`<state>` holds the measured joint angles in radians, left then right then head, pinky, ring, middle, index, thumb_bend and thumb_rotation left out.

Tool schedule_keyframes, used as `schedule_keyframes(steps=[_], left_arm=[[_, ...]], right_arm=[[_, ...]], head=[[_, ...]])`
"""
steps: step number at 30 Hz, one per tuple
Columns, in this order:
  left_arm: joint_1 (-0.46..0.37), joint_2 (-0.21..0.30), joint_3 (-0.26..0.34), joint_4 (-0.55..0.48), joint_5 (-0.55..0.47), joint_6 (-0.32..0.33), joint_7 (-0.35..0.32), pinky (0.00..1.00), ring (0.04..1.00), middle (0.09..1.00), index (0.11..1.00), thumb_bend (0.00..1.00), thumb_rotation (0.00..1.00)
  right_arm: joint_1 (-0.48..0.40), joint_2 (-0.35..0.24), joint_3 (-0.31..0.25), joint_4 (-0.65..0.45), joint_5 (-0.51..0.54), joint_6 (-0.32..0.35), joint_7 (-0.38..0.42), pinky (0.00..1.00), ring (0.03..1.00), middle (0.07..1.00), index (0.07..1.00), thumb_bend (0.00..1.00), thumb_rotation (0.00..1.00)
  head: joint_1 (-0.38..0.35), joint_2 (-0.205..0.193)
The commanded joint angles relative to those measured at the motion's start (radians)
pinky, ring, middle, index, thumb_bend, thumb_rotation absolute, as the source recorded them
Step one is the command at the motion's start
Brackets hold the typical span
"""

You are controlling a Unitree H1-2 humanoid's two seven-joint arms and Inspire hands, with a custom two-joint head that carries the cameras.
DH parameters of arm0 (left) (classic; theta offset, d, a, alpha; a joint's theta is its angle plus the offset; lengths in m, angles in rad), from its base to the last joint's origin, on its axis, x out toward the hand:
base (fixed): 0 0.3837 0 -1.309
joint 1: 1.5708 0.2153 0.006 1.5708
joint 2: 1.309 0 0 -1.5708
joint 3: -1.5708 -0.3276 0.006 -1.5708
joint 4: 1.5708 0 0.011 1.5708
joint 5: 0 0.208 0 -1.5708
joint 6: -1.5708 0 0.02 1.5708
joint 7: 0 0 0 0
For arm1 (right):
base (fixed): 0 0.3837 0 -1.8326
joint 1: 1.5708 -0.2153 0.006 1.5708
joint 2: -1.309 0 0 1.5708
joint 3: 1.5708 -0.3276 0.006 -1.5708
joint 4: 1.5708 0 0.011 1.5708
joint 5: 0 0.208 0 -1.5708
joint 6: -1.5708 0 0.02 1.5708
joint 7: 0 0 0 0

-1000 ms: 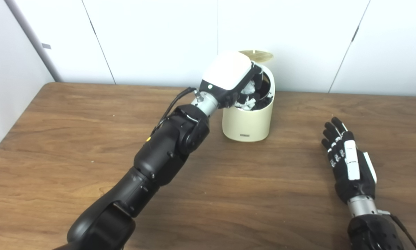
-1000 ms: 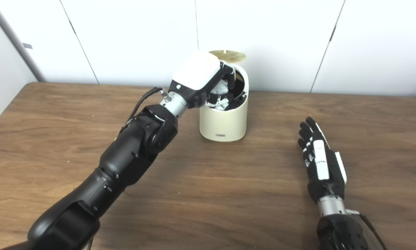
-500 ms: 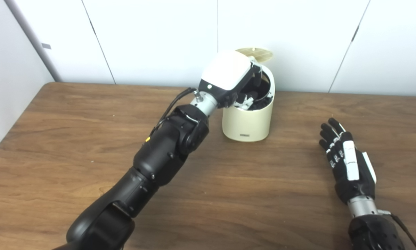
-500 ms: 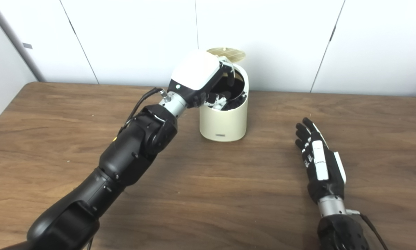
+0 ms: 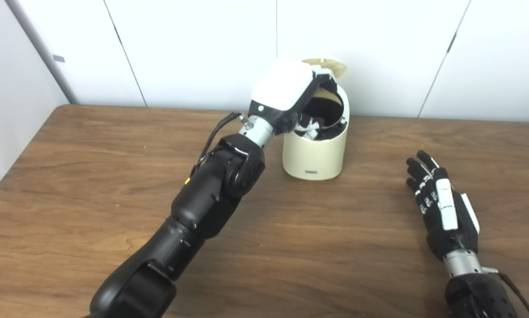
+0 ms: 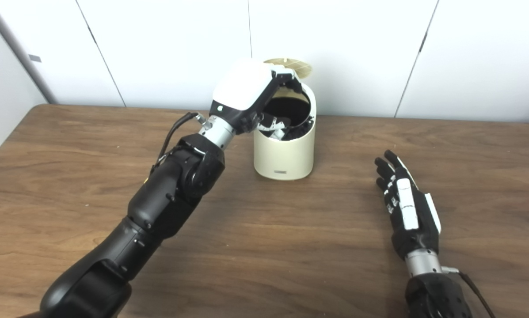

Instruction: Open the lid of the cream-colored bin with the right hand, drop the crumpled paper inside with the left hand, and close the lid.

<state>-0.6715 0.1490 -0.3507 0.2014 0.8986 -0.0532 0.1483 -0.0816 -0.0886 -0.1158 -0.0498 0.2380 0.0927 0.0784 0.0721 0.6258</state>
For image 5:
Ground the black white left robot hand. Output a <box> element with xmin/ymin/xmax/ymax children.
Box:
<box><xmin>249</xmin><ymin>59</ymin><xmax>338</xmax><ymax>140</ymax></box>

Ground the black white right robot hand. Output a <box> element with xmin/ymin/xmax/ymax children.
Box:
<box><xmin>406</xmin><ymin>150</ymin><xmax>480</xmax><ymax>261</ymax></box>

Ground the round cream bin lid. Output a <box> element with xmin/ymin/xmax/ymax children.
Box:
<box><xmin>302</xmin><ymin>57</ymin><xmax>348</xmax><ymax>82</ymax></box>

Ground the cream-colored desktop bin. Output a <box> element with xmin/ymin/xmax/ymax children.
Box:
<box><xmin>282</xmin><ymin>57</ymin><xmax>350</xmax><ymax>181</ymax></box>

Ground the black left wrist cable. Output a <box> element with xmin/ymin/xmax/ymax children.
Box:
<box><xmin>190</xmin><ymin>112</ymin><xmax>251</xmax><ymax>177</ymax></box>

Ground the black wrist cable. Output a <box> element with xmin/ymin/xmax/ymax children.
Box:
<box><xmin>481</xmin><ymin>266</ymin><xmax>529</xmax><ymax>318</ymax></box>
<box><xmin>190</xmin><ymin>112</ymin><xmax>251</xmax><ymax>177</ymax></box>

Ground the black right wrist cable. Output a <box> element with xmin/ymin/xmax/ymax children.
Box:
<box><xmin>481</xmin><ymin>266</ymin><xmax>529</xmax><ymax>318</ymax></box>

